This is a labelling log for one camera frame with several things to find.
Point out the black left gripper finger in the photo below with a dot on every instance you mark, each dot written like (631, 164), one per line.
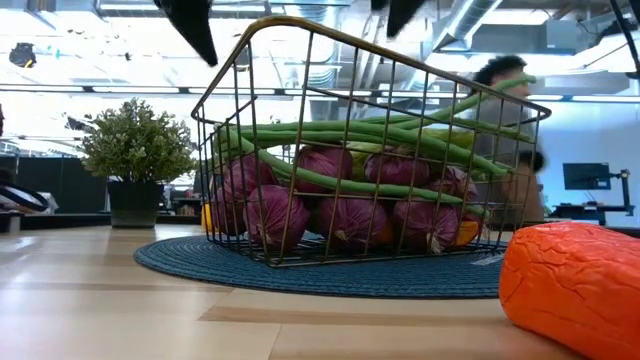
(402, 12)
(192, 25)

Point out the purple red onion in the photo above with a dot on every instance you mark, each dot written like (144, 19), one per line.
(425, 222)
(395, 168)
(324, 165)
(247, 177)
(452, 183)
(275, 215)
(352, 220)
(227, 215)

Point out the long green beans bundle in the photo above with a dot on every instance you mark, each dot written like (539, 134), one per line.
(360, 187)

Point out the yellow lemon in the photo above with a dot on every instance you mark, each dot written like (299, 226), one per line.
(206, 217)

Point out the yellow orange mango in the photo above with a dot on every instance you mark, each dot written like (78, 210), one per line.
(468, 233)

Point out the person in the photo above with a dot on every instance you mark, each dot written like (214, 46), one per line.
(500, 70)

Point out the potted green plant black pot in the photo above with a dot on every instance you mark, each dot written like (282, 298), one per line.
(137, 145)

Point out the black hanging ceiling device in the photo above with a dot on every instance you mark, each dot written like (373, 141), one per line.
(22, 54)

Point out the black partition panel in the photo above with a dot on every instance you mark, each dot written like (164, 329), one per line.
(65, 187)

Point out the black curved bar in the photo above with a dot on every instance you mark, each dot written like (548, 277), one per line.
(25, 196)

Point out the black computer monitor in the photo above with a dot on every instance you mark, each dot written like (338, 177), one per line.
(587, 176)

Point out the round blue woven placemat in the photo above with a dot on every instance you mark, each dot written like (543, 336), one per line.
(325, 280)

